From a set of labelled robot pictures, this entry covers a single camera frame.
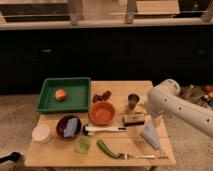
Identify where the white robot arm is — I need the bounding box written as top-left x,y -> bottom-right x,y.
145,79 -> 213,138

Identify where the metal cup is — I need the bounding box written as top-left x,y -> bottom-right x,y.
128,94 -> 140,110

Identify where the green plastic cup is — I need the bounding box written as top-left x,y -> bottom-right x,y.
74,136 -> 91,154

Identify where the grey folded cloth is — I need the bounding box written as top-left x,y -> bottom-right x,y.
140,120 -> 161,150

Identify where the banana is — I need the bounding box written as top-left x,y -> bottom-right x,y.
135,107 -> 147,114

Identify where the wooden table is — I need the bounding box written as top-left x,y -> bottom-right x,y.
25,81 -> 176,168

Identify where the metal fork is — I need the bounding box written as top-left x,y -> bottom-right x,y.
118,153 -> 155,160

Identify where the green chili pepper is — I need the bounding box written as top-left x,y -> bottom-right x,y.
96,140 -> 119,159

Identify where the orange bowl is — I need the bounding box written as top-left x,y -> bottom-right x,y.
89,101 -> 115,125

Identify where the dark grapes bunch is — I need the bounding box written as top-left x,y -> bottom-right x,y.
92,91 -> 111,102

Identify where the blue sponge in bowl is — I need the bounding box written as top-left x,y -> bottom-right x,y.
64,118 -> 78,138

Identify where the dark red bowl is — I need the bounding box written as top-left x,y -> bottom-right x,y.
56,115 -> 82,140

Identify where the green plastic tray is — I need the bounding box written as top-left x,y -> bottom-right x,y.
36,77 -> 91,113

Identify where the peach fruit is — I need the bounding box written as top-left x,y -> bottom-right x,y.
55,89 -> 67,101

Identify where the white round container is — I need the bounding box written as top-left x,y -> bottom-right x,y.
32,124 -> 52,143

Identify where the black object on floor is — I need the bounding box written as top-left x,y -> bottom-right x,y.
0,152 -> 21,164

